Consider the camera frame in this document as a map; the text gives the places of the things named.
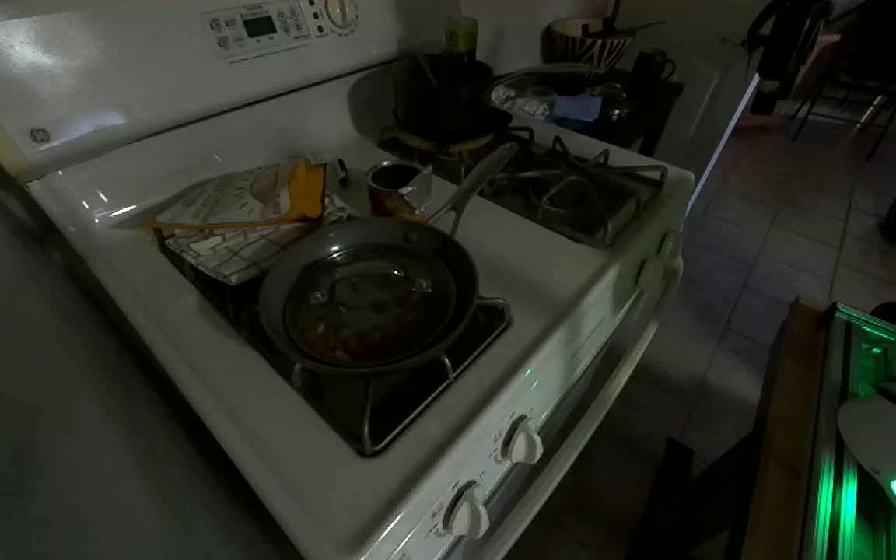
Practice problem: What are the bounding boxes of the grey frying pan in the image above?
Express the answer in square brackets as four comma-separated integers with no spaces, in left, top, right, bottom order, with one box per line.
[256,138,521,379]

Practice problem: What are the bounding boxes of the zebra striped bowl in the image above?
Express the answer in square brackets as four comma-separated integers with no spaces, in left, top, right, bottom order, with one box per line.
[538,12,640,73]

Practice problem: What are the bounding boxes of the green bottle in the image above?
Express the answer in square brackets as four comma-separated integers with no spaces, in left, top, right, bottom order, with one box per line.
[440,12,483,59]

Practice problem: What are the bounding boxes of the blue sponge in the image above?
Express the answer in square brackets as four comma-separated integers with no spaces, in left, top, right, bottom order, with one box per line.
[549,91,606,130]

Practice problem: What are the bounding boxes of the copper cup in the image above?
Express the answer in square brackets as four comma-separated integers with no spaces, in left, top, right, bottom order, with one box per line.
[362,159,434,222]

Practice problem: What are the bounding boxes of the black burner grate under pot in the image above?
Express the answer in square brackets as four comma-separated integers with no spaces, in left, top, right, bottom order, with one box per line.
[378,122,670,251]

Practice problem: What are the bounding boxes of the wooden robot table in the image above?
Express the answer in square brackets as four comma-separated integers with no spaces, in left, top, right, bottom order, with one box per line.
[736,296,847,560]

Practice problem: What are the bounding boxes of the orange and white food package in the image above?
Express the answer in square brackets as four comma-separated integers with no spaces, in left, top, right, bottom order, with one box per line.
[148,153,333,237]

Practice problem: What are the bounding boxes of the stove control display panel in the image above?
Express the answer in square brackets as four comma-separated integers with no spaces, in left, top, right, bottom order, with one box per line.
[202,0,362,55]

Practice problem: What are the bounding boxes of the checked dish towel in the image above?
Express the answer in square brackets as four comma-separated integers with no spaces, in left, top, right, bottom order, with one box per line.
[157,196,355,290]

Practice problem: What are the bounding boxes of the black mug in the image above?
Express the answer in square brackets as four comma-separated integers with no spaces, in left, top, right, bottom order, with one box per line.
[628,42,682,103]

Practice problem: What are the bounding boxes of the white gas stove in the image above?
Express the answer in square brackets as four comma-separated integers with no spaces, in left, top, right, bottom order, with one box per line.
[0,0,698,560]

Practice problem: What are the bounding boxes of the green lit robot cart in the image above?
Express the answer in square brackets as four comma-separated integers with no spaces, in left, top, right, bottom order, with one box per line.
[798,298,896,560]

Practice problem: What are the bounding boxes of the white oven door handle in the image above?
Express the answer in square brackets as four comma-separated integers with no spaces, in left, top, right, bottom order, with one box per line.
[483,261,683,560]

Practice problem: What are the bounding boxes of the black burner grate under pan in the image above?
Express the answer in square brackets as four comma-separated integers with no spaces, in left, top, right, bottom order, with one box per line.
[156,230,517,461]

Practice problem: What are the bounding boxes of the grey robot base mount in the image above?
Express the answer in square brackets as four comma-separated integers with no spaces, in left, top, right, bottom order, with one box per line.
[833,393,896,506]

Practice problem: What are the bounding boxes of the dark chair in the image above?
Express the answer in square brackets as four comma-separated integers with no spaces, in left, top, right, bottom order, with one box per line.
[785,0,896,161]

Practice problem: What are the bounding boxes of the black pot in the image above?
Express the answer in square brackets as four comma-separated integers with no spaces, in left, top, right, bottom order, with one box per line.
[390,51,514,150]

